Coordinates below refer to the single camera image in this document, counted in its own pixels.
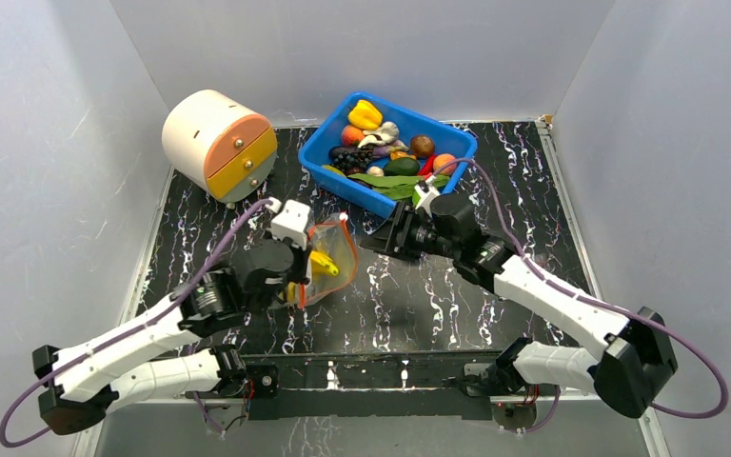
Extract yellow toy banana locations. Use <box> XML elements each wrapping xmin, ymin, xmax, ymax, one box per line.
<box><xmin>283</xmin><ymin>250</ymin><xmax>340</xmax><ymax>303</ymax></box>

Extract clear orange zip bag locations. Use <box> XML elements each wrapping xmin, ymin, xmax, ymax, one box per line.
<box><xmin>286</xmin><ymin>212</ymin><xmax>359</xmax><ymax>309</ymax></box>

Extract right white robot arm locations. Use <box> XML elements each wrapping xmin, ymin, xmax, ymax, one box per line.
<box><xmin>360</xmin><ymin>194</ymin><xmax>678</xmax><ymax>418</ymax></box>

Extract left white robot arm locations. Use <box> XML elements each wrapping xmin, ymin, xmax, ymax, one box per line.
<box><xmin>32</xmin><ymin>238</ymin><xmax>312</xmax><ymax>435</ymax></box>

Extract green toy leaf vegetable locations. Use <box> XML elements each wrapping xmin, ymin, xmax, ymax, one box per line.
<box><xmin>340</xmin><ymin>173</ymin><xmax>450</xmax><ymax>202</ymax></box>

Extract red toy chili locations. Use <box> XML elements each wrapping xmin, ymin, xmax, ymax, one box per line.
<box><xmin>417</xmin><ymin>155</ymin><xmax>437</xmax><ymax>178</ymax></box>

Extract toy mushroom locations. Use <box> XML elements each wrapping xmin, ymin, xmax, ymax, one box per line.
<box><xmin>366</xmin><ymin>166</ymin><xmax>385</xmax><ymax>176</ymax></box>

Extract toy peach right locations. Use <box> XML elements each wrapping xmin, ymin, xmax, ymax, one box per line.
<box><xmin>433</xmin><ymin>153</ymin><xmax>458</xmax><ymax>176</ymax></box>

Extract toy peach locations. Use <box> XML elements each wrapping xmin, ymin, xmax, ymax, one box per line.
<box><xmin>340</xmin><ymin>125</ymin><xmax>365</xmax><ymax>147</ymax></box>
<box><xmin>433</xmin><ymin>153</ymin><xmax>458</xmax><ymax>176</ymax></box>

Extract dark green toy avocado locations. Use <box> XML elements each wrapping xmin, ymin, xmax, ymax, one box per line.
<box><xmin>383</xmin><ymin>156</ymin><xmax>421</xmax><ymax>176</ymax></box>

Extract dark purple toy grapes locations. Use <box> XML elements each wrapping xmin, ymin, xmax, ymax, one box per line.
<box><xmin>328</xmin><ymin>146</ymin><xmax>374</xmax><ymax>176</ymax></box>

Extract blue plastic bin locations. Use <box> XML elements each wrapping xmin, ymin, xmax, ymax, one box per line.
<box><xmin>298</xmin><ymin>92</ymin><xmax>478</xmax><ymax>218</ymax></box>

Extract toy peach left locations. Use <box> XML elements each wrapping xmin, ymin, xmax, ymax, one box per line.
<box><xmin>340</xmin><ymin>125</ymin><xmax>365</xmax><ymax>147</ymax></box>

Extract yellow toy bell pepper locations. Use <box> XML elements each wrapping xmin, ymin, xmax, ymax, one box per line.
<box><xmin>347</xmin><ymin>99</ymin><xmax>384</xmax><ymax>130</ymax></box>

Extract round cream drawer cabinet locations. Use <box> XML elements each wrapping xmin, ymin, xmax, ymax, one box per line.
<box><xmin>161</xmin><ymin>89</ymin><xmax>278</xmax><ymax>204</ymax></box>

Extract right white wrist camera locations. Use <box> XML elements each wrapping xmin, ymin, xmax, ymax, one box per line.
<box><xmin>411</xmin><ymin>176</ymin><xmax>440</xmax><ymax>217</ymax></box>

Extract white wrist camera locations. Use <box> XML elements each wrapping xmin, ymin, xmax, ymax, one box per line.
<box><xmin>411</xmin><ymin>176</ymin><xmax>440</xmax><ymax>217</ymax></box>
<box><xmin>269</xmin><ymin>199</ymin><xmax>311</xmax><ymax>250</ymax></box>

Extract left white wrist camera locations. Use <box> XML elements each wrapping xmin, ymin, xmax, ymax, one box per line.
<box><xmin>269</xmin><ymin>199</ymin><xmax>311</xmax><ymax>250</ymax></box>

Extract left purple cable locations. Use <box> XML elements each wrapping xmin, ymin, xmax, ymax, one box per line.
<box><xmin>0</xmin><ymin>197</ymin><xmax>282</xmax><ymax>449</ymax></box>

